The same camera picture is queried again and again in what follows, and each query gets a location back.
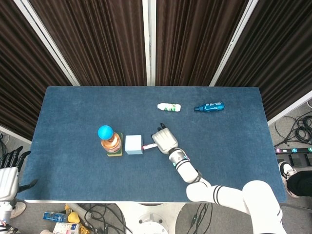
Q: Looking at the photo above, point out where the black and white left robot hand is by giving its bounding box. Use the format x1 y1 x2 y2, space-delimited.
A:
0 146 39 201

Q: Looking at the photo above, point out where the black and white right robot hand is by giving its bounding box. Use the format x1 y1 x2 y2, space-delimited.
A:
151 123 179 155

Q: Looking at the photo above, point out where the white cube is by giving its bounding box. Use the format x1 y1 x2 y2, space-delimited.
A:
125 135 144 156

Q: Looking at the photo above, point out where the white bottle with green print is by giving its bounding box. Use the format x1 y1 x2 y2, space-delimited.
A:
157 103 182 113

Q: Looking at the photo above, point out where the green wooden square coaster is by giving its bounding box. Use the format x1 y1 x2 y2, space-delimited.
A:
106 132 124 157

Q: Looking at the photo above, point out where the orange transparent bottle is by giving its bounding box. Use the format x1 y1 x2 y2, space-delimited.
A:
100 132 122 154

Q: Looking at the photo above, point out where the blue spray bottle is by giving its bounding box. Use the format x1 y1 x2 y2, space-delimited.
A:
194 101 225 113

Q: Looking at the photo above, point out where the blue ball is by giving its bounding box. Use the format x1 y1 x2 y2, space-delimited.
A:
97 125 114 141

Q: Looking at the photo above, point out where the blue cardboard box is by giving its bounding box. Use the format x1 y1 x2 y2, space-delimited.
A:
43 211 68 223

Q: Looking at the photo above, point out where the blue felt table mat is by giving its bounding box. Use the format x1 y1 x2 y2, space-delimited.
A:
18 86 288 203

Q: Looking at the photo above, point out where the white printed box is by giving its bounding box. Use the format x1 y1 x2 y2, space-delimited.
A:
53 221 80 234

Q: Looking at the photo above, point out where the yellow plastic toy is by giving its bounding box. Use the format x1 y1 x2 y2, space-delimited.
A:
67 212 81 224

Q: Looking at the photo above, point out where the dark brown curtain panel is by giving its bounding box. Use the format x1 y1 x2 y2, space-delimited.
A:
214 0 312 121
155 0 250 86
0 0 74 141
28 0 147 86

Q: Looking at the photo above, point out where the white and black sneaker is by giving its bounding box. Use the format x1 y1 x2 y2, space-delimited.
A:
278 161 298 181

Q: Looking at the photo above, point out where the black foot pedal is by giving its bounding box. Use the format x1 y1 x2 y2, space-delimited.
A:
285 152 312 171

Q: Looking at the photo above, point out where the black trouser leg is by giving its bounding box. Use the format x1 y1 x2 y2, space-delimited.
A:
286 170 312 198

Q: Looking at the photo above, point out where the white frame rail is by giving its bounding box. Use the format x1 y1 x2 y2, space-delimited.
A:
267 90 312 126
0 125 32 145

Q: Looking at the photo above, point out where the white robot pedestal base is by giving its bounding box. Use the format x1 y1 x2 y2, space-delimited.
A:
114 202 186 234

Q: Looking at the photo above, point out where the black cable with inline switch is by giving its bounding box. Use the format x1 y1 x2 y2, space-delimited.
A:
189 203 210 234

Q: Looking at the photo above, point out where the black cable bundle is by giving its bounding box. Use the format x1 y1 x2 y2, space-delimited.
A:
79 203 134 234

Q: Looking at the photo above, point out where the white frame post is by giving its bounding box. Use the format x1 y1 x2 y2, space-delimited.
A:
142 0 157 86
209 0 259 87
13 0 81 86

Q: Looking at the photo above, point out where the black cable tangle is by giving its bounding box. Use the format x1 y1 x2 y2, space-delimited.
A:
274 115 312 147

